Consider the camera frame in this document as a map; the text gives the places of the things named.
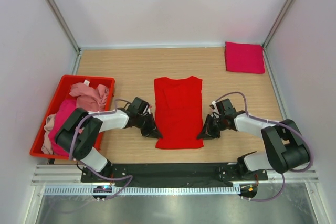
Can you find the right aluminium frame post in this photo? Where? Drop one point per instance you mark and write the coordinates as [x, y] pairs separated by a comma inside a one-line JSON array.
[[278, 21]]

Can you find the light pink t shirt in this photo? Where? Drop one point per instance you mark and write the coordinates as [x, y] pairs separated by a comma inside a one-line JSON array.
[[89, 98]]

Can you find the red plastic bin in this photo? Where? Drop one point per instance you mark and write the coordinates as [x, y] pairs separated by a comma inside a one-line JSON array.
[[61, 93]]

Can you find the white slotted cable duct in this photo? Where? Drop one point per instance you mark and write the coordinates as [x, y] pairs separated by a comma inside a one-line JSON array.
[[105, 190]]

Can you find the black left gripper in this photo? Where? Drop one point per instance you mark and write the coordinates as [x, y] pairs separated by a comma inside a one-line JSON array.
[[151, 131]]

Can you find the aluminium frame post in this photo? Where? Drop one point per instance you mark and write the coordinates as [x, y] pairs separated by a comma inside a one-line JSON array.
[[64, 26], [278, 21]]

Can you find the folded magenta t shirt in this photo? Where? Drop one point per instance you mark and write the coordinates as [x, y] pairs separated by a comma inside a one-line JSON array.
[[244, 58]]

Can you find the red t shirt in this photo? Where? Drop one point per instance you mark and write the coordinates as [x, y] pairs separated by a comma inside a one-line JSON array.
[[178, 112]]

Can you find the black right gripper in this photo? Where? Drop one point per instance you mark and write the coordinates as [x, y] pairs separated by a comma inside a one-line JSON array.
[[207, 132]]

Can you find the beige t shirt in bin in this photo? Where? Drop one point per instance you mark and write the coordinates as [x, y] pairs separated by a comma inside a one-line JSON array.
[[47, 144]]

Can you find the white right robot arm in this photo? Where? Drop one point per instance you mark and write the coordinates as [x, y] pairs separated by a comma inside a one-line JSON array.
[[285, 147]]

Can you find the left aluminium frame post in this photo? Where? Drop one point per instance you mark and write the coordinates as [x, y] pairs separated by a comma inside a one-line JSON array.
[[64, 26]]

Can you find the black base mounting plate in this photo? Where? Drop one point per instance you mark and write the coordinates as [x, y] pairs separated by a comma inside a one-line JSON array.
[[185, 175]]

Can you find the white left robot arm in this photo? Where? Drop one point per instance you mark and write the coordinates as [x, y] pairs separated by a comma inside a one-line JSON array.
[[78, 135]]

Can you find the magenta t shirt in bin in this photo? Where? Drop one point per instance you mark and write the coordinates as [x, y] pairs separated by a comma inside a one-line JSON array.
[[65, 110]]

